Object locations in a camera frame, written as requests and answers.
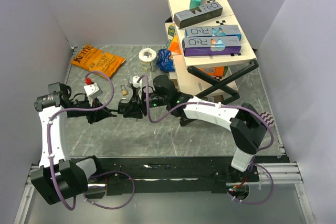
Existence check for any black padlock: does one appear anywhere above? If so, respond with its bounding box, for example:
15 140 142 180
118 98 130 114

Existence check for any blue snack bag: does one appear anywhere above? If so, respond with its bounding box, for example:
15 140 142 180
156 49 175 72

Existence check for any green box on shelf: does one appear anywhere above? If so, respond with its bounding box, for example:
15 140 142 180
167 24 175 37

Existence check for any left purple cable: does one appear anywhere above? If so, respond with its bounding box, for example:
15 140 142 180
46 71 136 211

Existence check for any grey R&O box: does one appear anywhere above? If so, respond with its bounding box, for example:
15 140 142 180
173 2 223 29

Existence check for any cream shelf rack black frame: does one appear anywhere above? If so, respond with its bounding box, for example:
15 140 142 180
173 0 258 104

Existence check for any purple R&O box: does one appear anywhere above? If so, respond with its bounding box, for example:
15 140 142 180
182 36 241 57

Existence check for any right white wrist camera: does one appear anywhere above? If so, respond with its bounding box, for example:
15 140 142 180
133 76 142 89

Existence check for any toilet paper roll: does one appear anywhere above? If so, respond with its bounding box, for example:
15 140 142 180
138 48 158 72

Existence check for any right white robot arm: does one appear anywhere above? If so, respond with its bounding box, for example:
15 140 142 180
118 75 270 181

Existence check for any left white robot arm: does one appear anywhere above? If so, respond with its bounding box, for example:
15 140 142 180
31 79 114 205

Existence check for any purple wavy cloth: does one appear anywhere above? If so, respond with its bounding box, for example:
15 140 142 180
259 111 275 127

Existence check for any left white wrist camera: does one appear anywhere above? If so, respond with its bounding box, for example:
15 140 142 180
83 78 103 102

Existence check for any blue R&O box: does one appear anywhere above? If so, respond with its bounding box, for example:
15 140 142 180
185 25 242 40

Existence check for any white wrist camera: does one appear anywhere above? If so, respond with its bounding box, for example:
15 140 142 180
83 78 103 102
133 76 142 89

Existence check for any small brass padlock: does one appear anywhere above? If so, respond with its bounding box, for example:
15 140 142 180
120 84 129 96

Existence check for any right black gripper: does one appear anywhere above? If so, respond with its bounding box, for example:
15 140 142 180
123 88 169 119

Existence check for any orange box on shelf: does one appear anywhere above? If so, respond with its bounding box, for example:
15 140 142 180
168 35 182 55

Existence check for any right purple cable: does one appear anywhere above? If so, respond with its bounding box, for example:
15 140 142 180
136 74 275 206

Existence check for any orange Kettle chips bag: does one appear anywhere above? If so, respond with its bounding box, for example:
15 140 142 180
71 44 125 78

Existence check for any purple cable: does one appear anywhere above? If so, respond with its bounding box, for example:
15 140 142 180
136 74 275 206
46 71 136 211

